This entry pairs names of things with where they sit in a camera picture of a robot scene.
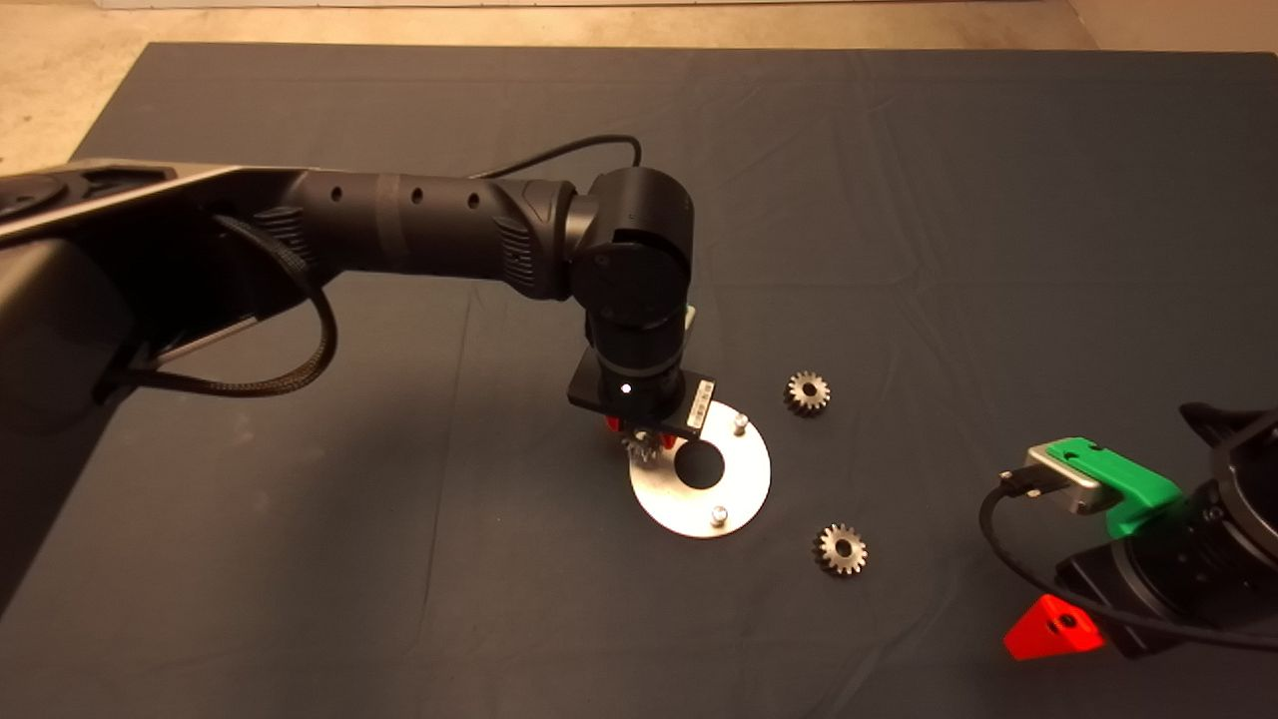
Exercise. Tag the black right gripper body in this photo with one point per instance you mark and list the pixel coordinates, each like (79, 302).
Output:
(1178, 579)

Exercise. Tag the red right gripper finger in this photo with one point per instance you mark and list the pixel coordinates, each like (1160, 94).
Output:
(1038, 634)

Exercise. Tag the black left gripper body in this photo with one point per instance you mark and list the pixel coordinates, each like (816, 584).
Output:
(624, 399)

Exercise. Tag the small steel spur gear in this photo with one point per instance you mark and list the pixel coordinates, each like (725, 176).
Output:
(807, 393)
(639, 449)
(829, 549)

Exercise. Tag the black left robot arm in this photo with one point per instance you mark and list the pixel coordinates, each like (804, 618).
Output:
(429, 225)

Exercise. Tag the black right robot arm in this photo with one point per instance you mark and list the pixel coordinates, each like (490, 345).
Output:
(1253, 479)

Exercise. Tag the round metal carrier plate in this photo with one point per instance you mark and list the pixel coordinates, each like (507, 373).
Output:
(744, 484)

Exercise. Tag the dark grey table cloth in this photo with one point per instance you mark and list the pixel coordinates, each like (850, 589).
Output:
(899, 200)

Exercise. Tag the right green camera mount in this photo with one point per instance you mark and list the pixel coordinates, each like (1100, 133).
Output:
(1138, 489)

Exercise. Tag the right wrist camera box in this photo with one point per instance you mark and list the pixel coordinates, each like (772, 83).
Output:
(1073, 484)

